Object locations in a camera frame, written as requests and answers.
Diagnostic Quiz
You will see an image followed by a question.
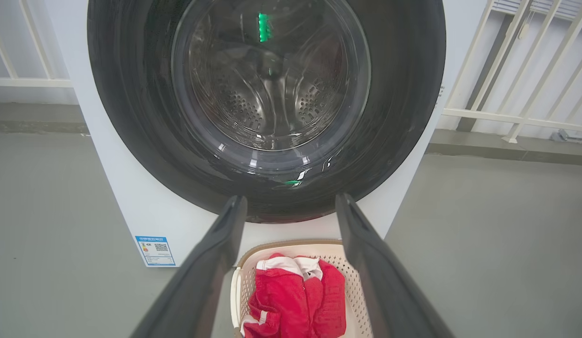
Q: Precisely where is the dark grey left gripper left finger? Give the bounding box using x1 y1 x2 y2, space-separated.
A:
131 196 248 338

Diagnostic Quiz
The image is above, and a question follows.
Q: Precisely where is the white window blind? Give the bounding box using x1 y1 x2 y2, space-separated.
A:
493 0 582 22

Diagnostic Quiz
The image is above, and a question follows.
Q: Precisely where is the black round glass washer door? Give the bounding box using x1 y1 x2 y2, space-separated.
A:
86 0 447 223

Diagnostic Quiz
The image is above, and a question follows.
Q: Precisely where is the blue energy label sticker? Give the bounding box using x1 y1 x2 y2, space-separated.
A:
135 236 176 267

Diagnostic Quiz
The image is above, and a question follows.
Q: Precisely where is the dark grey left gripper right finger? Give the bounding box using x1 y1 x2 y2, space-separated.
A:
335 192 456 338

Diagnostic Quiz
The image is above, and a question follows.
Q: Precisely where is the steel perforated washer drum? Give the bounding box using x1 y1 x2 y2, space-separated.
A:
187 0 350 151

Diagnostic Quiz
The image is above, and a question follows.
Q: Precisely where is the cream perforated laundry basket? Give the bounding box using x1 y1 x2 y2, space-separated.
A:
230 239 373 338

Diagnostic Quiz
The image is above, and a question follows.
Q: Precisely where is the small grey floor bracket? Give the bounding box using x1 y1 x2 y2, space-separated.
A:
550 129 582 144

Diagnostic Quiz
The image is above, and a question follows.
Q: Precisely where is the white washing machine body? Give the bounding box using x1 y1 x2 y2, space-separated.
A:
44 0 489 268

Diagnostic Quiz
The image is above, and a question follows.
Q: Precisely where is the red and white garment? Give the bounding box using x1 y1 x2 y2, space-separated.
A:
240 253 347 338

